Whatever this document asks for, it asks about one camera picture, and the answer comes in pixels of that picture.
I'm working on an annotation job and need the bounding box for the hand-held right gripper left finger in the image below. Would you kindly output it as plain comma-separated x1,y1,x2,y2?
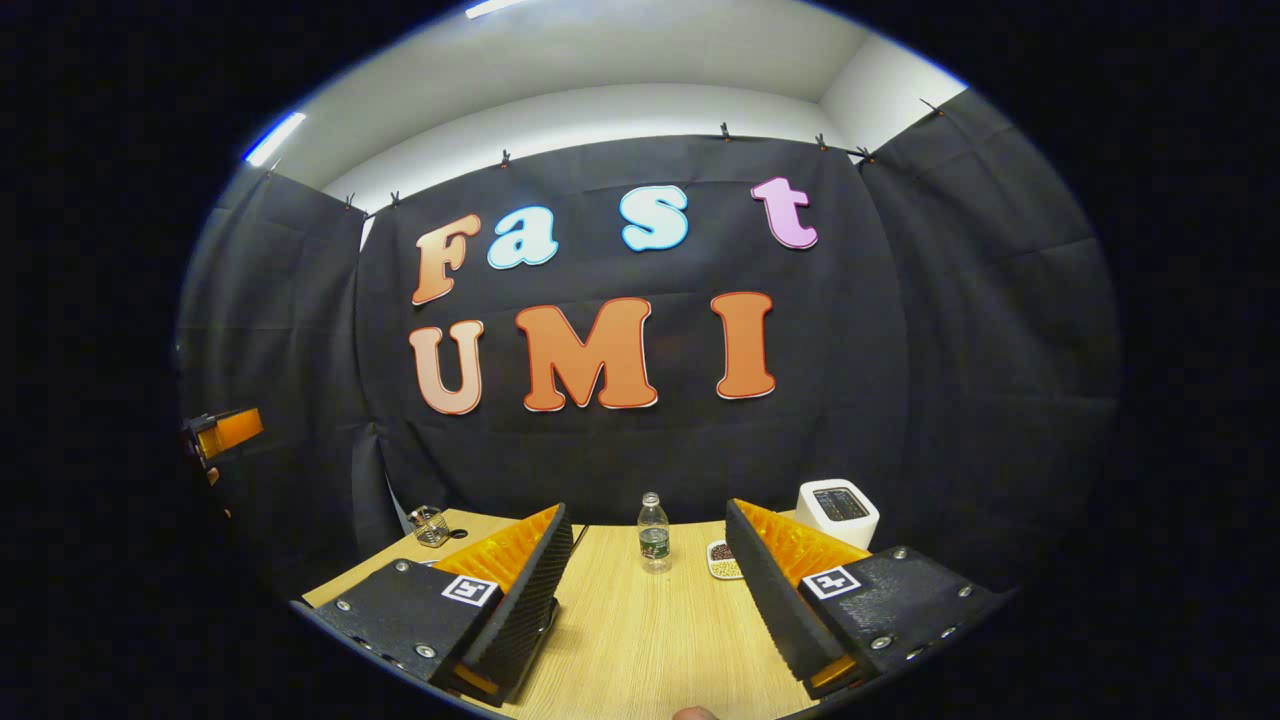
292,502,576,709

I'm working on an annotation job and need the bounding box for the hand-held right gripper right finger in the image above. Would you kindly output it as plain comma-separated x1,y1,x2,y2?
724,498,1011,703

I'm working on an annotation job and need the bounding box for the white toaster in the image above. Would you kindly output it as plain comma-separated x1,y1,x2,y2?
796,479,881,552

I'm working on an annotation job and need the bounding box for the clear plastic water bottle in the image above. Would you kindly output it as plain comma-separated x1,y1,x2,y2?
637,492,672,574

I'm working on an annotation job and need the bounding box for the black backdrop cloth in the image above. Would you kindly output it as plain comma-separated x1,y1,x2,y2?
175,88,1121,601

